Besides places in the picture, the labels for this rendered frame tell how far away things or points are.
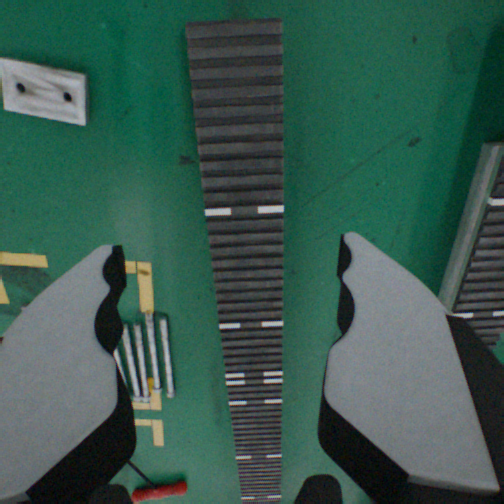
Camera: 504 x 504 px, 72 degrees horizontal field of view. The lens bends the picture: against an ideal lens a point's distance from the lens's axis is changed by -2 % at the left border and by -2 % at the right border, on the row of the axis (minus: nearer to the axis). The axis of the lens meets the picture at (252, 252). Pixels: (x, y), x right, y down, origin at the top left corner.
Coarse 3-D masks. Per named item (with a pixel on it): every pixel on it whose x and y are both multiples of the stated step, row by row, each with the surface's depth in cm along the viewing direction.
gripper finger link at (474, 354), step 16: (448, 320) 8; (464, 320) 8; (464, 336) 7; (464, 352) 7; (480, 352) 7; (464, 368) 7; (480, 368) 7; (496, 368) 7; (480, 384) 6; (496, 384) 6; (480, 400) 6; (496, 400) 6; (480, 416) 6; (496, 416) 6; (496, 432) 6; (496, 448) 5; (496, 464) 5; (416, 496) 5; (432, 496) 5; (448, 496) 5; (464, 496) 5; (480, 496) 5; (496, 496) 5
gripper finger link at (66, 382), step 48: (48, 288) 9; (96, 288) 9; (48, 336) 8; (96, 336) 8; (0, 384) 7; (48, 384) 7; (96, 384) 7; (0, 432) 6; (48, 432) 6; (96, 432) 6; (0, 480) 5; (48, 480) 5; (96, 480) 6
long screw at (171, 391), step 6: (162, 318) 31; (162, 324) 31; (162, 330) 32; (162, 336) 32; (168, 336) 33; (168, 342) 33; (168, 348) 33; (168, 354) 34; (168, 360) 34; (168, 366) 34; (168, 372) 35; (168, 378) 35; (168, 384) 36; (168, 390) 36; (174, 390) 37; (168, 396) 36; (174, 396) 37
